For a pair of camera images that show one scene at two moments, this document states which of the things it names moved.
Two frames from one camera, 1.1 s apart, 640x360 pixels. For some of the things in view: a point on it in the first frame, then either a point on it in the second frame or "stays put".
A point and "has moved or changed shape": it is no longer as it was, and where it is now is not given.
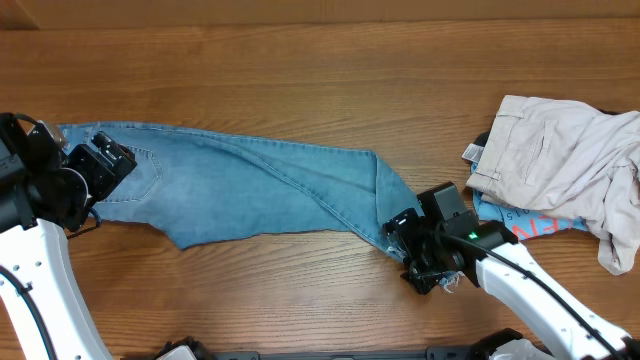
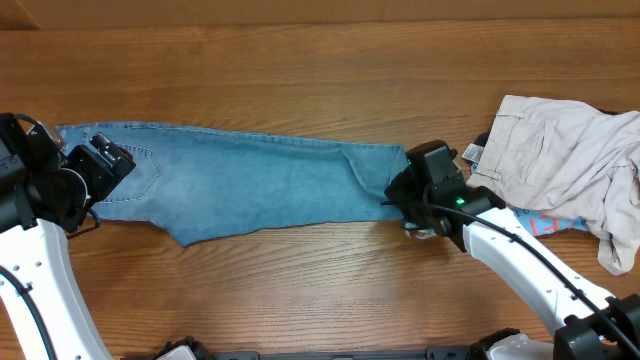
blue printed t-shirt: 521,223 stays put
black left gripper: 107,177 stays put
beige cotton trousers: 566,159 stays put
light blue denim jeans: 192,185 has moved or changed shape
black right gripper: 409,246 to 400,188
